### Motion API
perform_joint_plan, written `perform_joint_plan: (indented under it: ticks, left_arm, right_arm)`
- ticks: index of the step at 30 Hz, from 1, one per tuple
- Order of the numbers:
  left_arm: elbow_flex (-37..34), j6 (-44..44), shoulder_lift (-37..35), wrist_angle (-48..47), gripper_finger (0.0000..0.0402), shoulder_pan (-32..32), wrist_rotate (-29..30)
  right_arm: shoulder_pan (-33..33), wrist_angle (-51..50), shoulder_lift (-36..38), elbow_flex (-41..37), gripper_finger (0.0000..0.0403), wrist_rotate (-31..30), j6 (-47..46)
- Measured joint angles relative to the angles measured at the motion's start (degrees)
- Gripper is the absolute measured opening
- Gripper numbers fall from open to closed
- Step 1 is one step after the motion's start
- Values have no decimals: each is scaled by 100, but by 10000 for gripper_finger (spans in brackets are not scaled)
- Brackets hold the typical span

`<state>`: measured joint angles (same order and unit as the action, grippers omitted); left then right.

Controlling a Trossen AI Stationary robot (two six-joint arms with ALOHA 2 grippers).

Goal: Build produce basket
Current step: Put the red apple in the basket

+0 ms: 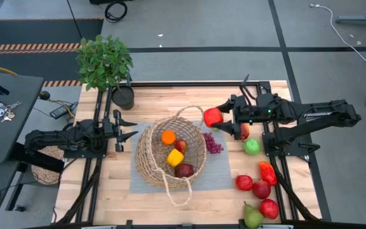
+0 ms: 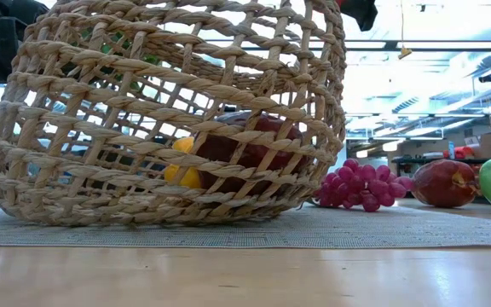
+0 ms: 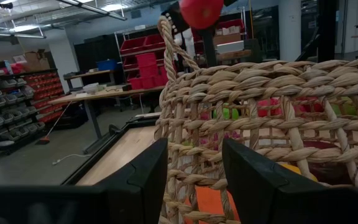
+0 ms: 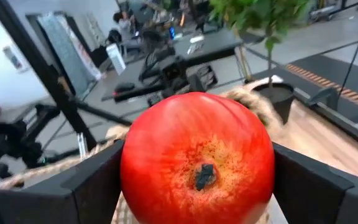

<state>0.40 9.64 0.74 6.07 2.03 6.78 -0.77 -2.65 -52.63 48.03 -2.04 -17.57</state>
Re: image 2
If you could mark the red yellow apple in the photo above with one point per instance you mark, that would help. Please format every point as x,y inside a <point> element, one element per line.
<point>441,183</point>

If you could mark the blue bottle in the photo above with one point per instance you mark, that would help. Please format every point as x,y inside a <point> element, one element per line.
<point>452,150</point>

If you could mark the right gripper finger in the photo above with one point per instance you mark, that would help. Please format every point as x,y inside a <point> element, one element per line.
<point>362,15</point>

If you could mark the dark maroon round fruit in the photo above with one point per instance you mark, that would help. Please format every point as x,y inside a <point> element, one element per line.
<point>245,155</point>

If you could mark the red container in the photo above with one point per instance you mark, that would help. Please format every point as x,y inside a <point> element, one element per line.
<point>463,152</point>

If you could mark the grey woven placemat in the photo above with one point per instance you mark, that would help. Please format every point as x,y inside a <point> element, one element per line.
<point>313,232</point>

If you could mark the black ceiling fixture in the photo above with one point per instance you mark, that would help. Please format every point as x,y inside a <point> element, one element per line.
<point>488,77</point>

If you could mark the purple grape bunch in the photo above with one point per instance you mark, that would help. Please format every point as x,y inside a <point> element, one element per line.
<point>356,187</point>

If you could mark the yellow hanging tag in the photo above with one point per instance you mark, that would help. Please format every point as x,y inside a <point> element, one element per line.
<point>404,53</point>

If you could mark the yellow bell pepper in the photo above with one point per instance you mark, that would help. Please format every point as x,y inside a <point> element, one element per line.
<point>181,146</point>

